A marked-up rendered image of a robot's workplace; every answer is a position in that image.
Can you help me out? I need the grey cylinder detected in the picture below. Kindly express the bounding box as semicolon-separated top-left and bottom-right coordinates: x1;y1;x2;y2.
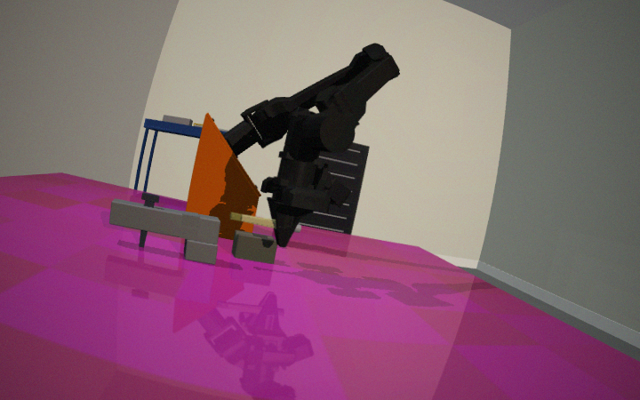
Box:
230;213;301;233

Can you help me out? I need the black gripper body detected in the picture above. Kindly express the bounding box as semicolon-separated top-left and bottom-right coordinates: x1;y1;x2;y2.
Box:
260;145;331;212

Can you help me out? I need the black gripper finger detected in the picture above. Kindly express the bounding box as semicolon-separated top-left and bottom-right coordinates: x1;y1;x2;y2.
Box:
274;201;314;247
267;197;282;245

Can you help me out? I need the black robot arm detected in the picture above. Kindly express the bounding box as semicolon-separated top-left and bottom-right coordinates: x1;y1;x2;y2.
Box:
221;43;400;208

